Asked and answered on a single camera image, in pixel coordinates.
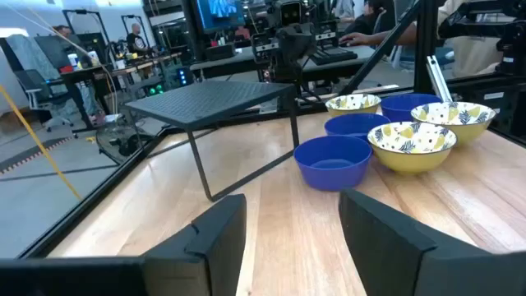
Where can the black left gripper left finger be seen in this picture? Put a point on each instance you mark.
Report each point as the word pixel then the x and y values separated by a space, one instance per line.
pixel 197 263

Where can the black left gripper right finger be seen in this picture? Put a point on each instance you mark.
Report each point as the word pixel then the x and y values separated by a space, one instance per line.
pixel 394 255

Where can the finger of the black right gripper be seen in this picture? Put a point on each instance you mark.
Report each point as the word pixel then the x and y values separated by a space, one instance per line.
pixel 265 47
pixel 327 36

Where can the yellow patterned mini bowl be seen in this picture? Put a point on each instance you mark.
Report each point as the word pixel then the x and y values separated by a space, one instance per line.
pixel 472 131
pixel 411 160
pixel 352 110

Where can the blue mini bowl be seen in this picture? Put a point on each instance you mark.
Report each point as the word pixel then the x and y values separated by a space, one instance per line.
pixel 349 127
pixel 402 109
pixel 328 172

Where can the neighbouring black robot arm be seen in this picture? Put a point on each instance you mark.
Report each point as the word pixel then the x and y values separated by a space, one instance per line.
pixel 509 45

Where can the black keyboard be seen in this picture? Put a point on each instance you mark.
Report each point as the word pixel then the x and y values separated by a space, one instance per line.
pixel 333 55

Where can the grey office desk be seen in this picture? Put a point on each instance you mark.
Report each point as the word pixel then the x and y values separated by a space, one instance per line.
pixel 242 57

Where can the person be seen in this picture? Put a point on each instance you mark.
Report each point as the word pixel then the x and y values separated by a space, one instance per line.
pixel 62 30
pixel 464 53
pixel 365 22
pixel 135 41

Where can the black box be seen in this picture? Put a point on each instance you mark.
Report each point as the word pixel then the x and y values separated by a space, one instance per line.
pixel 220 51

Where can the black perforated metal shelf riser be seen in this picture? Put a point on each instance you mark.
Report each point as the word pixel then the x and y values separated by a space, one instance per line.
pixel 205 100

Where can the silver aluminium extrusion piece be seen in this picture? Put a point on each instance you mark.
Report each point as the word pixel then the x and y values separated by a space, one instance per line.
pixel 437 78

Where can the black work table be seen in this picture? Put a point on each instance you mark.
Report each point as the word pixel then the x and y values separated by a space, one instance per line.
pixel 82 76

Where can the grey office chair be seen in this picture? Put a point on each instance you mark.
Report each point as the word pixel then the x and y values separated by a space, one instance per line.
pixel 39 88

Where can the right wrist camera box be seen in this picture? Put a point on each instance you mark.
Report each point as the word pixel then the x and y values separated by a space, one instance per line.
pixel 291 13

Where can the wall monitor with blue screen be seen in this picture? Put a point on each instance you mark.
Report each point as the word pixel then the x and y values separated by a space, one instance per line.
pixel 220 14

